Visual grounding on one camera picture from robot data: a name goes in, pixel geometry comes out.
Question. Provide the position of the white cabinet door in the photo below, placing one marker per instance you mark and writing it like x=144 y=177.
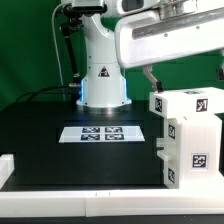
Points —
x=167 y=152

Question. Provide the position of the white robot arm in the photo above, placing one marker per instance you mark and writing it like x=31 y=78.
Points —
x=104 y=88

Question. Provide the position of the white wall piece left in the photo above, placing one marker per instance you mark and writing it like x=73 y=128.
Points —
x=6 y=168

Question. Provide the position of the white cabinet body box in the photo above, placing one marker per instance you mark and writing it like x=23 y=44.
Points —
x=198 y=144

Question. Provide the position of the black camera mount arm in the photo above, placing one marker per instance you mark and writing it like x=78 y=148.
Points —
x=74 y=11

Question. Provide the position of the white fiducial marker sheet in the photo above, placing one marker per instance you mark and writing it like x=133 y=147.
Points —
x=101 y=134

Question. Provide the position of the white cabinet top block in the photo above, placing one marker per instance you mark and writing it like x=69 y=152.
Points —
x=186 y=102

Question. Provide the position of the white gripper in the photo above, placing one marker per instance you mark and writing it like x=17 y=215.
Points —
x=144 y=38

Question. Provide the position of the white L-shaped obstacle wall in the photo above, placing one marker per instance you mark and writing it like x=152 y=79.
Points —
x=111 y=203

